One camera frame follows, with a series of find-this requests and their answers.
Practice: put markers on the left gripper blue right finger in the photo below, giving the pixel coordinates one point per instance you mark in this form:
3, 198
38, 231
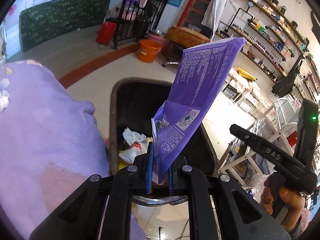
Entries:
170, 181

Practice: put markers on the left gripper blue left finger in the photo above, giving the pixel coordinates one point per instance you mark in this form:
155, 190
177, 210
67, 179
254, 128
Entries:
149, 167

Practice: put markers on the purple paper package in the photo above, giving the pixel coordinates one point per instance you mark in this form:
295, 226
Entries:
201, 74

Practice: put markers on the yellow foam fruit net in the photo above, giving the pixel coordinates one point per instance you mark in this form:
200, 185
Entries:
122, 164

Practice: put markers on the black trash bin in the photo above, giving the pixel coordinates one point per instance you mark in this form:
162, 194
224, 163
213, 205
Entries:
180, 162

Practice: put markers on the person's right hand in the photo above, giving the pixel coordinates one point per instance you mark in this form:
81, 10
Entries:
293, 203

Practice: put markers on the purple floral tablecloth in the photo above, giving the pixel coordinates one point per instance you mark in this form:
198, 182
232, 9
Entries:
50, 145

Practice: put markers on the orange plastic bucket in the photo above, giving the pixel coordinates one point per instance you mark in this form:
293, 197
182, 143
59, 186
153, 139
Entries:
148, 50

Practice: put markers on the pink basin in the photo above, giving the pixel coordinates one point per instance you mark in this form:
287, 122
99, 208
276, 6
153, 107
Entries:
158, 36

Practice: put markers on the red bag on floor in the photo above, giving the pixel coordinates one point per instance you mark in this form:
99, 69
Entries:
106, 32

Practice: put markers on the black metal rack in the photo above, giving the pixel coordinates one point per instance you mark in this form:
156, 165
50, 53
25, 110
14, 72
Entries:
134, 21

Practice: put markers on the green patterned counter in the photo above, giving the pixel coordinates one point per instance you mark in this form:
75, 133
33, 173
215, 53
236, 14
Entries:
48, 20

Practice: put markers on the red ladder shelf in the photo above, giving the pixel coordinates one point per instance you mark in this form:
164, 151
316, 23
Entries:
193, 13

